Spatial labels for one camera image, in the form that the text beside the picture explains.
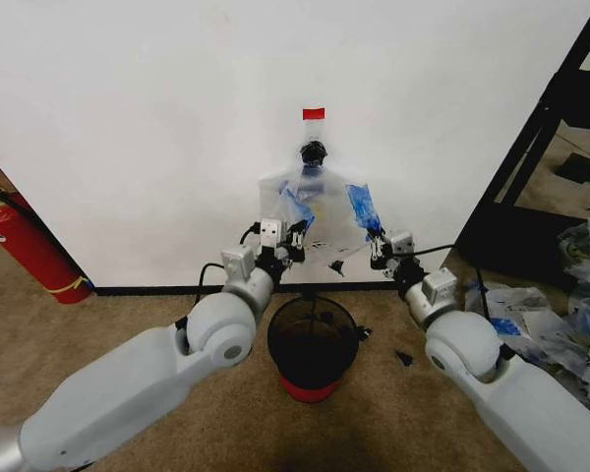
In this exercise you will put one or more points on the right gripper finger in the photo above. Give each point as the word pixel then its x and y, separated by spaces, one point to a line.
pixel 384 246
pixel 374 248

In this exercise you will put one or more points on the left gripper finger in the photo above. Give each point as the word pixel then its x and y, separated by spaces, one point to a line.
pixel 297 229
pixel 300 251

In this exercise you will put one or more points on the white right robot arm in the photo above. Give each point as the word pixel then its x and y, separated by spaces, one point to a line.
pixel 511 393

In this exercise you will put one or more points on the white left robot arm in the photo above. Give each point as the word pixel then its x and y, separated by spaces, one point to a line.
pixel 128 378

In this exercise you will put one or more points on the black mesh bin red base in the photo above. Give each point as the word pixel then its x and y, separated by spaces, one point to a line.
pixel 312 354

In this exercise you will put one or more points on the crumpled clear bag blue print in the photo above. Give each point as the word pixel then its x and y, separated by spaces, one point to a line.
pixel 526 319

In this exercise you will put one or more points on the crumpled bag green yellow print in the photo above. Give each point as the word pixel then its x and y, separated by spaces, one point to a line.
pixel 587 251

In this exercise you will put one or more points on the small black scrap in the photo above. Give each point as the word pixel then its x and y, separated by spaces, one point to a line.
pixel 405 358

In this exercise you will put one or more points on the red tape strip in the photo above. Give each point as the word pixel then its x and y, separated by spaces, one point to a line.
pixel 313 113

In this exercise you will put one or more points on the black power adapter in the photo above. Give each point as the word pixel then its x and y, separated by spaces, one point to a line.
pixel 576 167

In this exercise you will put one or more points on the red fire extinguisher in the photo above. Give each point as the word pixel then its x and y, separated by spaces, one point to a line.
pixel 24 246

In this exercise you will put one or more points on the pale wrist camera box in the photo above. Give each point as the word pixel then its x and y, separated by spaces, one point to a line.
pixel 402 242
pixel 270 232

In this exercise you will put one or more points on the black wall hook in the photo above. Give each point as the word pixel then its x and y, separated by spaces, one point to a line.
pixel 312 150

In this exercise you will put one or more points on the black metal shelf frame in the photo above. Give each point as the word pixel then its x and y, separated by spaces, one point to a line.
pixel 516 196

